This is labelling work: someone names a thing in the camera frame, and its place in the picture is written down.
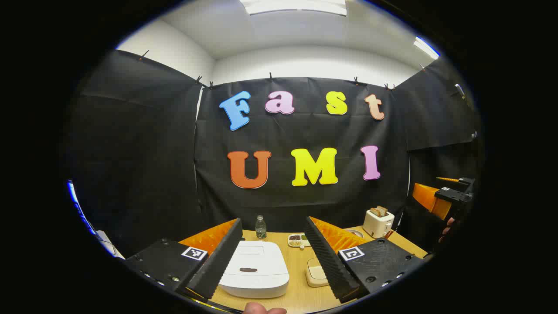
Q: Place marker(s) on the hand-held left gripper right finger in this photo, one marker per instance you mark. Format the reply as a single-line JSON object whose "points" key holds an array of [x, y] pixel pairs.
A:
{"points": [[324, 257]]}

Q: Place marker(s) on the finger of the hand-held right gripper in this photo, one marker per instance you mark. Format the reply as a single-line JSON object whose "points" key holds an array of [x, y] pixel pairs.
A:
{"points": [[462, 179], [429, 198]]}

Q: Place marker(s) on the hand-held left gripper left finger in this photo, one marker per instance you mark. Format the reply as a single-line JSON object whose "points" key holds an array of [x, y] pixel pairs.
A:
{"points": [[220, 257]]}

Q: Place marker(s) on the white rice cooker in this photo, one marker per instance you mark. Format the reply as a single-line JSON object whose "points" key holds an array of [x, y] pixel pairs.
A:
{"points": [[255, 270]]}

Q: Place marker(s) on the white divided dish of beans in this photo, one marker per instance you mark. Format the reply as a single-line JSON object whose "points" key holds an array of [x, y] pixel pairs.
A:
{"points": [[297, 240]]}

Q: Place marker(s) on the toast slice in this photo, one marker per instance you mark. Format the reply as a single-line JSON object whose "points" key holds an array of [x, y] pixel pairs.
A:
{"points": [[383, 210], [375, 212]]}

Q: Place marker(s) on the clear water bottle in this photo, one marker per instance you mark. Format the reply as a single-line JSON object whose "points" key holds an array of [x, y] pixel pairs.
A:
{"points": [[260, 229]]}

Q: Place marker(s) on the white toaster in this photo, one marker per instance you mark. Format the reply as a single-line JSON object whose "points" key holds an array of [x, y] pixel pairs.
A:
{"points": [[377, 224]]}

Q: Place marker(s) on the white side table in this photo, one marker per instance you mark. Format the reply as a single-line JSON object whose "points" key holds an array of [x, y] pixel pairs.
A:
{"points": [[109, 244]]}

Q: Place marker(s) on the black backdrop cloth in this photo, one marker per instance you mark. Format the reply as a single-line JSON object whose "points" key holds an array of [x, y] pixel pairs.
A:
{"points": [[139, 152]]}

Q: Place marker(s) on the small ceiling light panel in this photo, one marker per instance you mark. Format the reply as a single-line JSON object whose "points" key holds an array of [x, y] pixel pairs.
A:
{"points": [[426, 47]]}

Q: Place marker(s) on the long ceiling light panel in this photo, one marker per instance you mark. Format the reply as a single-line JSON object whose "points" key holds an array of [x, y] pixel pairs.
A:
{"points": [[294, 6]]}

